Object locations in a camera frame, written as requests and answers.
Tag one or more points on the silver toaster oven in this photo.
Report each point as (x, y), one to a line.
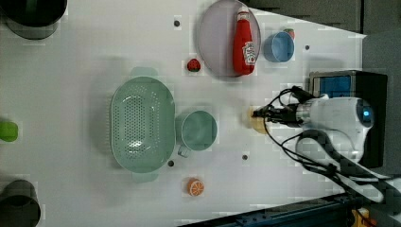
(371, 87)

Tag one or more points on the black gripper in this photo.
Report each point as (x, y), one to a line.
(285, 116)

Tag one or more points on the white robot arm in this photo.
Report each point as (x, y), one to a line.
(331, 142)

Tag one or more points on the red plush ketchup bottle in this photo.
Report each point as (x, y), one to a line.
(244, 56)

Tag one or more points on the blue metal frame rail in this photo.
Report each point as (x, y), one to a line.
(331, 211)

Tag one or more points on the orange slice toy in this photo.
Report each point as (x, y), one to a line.
(195, 187)

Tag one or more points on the red strawberry behind bowl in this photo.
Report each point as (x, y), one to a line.
(290, 32)

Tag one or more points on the black round container top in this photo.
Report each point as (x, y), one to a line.
(33, 19)

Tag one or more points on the black round container bottom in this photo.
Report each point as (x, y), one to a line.
(19, 206)

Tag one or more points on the green colander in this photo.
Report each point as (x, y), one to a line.
(142, 120)

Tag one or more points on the green mug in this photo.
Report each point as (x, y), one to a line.
(196, 131)

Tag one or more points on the black round container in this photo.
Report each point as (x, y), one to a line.
(19, 206)
(33, 19)

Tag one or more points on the yellow plush banana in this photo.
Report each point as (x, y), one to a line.
(257, 123)

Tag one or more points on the bright green cup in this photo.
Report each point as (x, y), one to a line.
(8, 131)

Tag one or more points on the blue bowl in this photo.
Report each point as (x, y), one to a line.
(279, 47)

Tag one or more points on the small red strawberry toy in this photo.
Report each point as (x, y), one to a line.
(193, 65)

